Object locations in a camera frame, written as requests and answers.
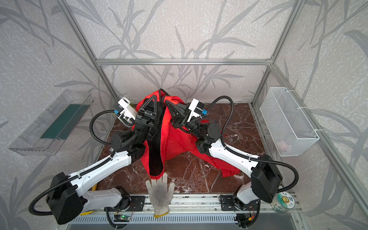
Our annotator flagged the green tape roll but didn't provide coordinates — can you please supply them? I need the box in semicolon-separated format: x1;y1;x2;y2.
271;192;295;213

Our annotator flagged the white wire mesh basket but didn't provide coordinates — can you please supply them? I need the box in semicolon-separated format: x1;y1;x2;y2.
260;87;320;157

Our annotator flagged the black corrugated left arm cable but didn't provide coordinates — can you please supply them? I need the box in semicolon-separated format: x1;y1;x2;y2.
28;110;136;216

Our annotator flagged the red jacket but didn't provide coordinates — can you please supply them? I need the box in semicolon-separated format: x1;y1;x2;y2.
136;90;240;180

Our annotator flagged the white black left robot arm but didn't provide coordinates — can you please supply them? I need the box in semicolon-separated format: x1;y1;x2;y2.
43;89;167;225

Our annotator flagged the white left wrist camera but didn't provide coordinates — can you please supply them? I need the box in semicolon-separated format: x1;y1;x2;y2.
113;97;137;120

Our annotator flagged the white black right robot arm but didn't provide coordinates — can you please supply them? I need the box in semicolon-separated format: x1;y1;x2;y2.
165;99;282;204

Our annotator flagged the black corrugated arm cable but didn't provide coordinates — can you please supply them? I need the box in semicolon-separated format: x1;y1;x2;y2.
28;110;136;216
201;95;300;193

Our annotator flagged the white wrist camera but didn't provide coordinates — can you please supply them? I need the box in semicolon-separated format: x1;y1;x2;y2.
187;99;208;122
113;97;137;120

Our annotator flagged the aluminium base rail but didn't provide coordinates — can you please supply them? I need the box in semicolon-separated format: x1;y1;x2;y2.
57;193;302;225

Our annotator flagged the clear acrylic wall shelf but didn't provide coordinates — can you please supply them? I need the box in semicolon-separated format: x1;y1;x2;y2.
8;90;94;156

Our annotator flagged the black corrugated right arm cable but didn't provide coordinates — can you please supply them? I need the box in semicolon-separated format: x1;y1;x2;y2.
201;95;300;193

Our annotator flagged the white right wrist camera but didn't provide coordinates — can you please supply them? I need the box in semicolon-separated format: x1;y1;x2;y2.
187;99;208;122

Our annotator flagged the white knit work glove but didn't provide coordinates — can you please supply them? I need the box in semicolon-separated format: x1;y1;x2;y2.
145;172;175;218

